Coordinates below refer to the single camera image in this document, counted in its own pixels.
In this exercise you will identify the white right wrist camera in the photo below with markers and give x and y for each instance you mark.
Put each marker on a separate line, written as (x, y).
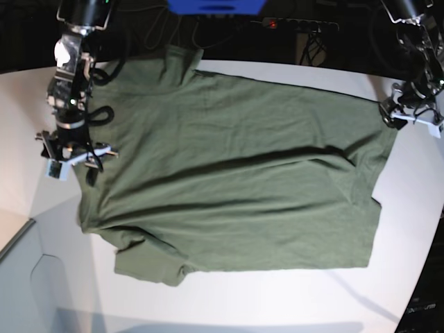
(58, 170)

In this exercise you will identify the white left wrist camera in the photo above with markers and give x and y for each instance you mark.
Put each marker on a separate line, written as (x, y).
(436, 129)

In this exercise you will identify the blue plastic box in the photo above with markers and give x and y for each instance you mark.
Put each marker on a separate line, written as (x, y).
(216, 7)

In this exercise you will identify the green t-shirt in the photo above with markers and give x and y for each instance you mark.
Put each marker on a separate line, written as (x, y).
(220, 173)

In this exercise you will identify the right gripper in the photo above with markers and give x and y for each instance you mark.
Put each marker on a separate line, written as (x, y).
(69, 148)

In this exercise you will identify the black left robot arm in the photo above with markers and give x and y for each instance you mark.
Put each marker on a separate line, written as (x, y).
(421, 35)

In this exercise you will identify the black device with label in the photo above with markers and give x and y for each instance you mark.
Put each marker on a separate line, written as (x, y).
(424, 313)

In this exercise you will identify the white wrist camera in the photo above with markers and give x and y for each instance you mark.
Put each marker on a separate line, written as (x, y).
(58, 170)
(436, 129)

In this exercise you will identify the white power strip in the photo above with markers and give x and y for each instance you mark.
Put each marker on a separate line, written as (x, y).
(300, 25)

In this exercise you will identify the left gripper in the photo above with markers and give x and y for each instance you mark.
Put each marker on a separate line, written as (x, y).
(406, 103)

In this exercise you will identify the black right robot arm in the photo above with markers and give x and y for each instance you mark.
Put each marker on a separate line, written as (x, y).
(71, 87)

